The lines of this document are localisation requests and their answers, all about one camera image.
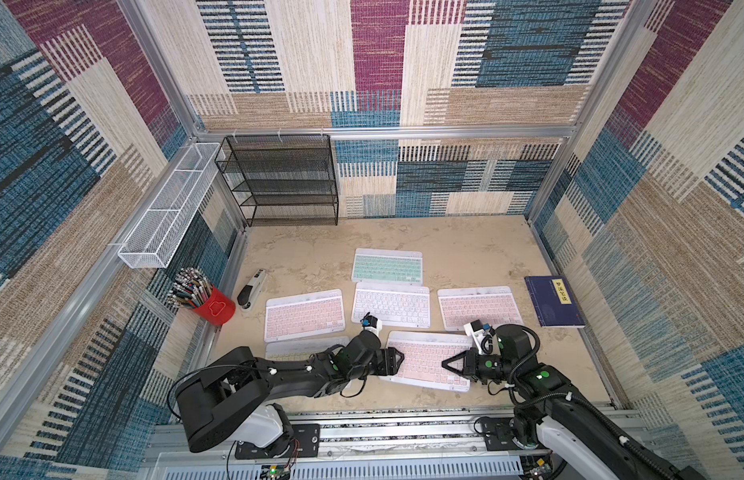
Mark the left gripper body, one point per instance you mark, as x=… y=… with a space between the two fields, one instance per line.
x=382 y=367

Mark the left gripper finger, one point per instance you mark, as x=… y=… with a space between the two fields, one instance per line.
x=392 y=370
x=395 y=356

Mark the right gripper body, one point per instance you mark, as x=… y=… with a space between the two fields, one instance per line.
x=470 y=364

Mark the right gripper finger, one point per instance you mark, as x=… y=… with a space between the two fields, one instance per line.
x=456 y=360
x=455 y=371

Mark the pink keyboard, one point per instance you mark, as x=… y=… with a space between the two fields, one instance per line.
x=302 y=316
x=491 y=305
x=424 y=353

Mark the white keyboard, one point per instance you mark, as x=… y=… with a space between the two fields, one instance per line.
x=405 y=306

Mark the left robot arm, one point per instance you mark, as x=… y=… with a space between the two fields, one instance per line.
x=214 y=401

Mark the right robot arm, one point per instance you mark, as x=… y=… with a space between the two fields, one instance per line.
x=550 y=411

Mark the green keyboard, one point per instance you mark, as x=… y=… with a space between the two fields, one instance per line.
x=392 y=266

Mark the yellow keyboard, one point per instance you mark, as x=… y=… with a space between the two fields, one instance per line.
x=302 y=349

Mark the dark blue notebook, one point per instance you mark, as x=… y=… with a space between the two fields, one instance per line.
x=554 y=302

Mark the black white stapler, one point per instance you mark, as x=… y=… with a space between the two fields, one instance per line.
x=250 y=292

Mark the red pen cup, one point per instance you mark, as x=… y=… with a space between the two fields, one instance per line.
x=217 y=309

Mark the bundle of pens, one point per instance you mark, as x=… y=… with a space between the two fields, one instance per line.
x=190 y=289

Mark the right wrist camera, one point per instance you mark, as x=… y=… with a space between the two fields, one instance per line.
x=482 y=334

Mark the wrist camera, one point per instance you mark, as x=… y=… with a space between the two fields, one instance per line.
x=482 y=334
x=372 y=324

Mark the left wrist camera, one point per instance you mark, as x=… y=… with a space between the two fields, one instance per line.
x=372 y=324

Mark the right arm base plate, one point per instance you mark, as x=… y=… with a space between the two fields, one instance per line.
x=503 y=433

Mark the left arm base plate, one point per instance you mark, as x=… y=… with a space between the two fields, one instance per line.
x=305 y=439

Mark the black wire shelf rack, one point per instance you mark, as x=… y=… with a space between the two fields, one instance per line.
x=282 y=180

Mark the white mesh wall basket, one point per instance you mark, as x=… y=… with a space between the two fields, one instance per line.
x=154 y=241

